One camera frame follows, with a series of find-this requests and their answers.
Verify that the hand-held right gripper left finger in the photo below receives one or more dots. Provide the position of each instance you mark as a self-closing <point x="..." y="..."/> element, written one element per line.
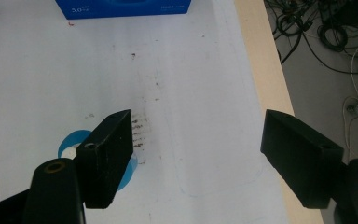
<point x="105" y="155"/>

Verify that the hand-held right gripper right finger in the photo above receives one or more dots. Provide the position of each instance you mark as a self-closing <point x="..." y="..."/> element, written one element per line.
<point x="304" y="161"/>

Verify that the blue packet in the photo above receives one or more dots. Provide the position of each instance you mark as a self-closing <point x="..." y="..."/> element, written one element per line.
<point x="71" y="139"/>

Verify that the blue cardboard box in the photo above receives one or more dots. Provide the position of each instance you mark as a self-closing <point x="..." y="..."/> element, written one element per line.
<point x="121" y="7"/>

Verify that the white board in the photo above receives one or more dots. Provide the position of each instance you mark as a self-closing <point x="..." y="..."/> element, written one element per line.
<point x="192" y="93"/>

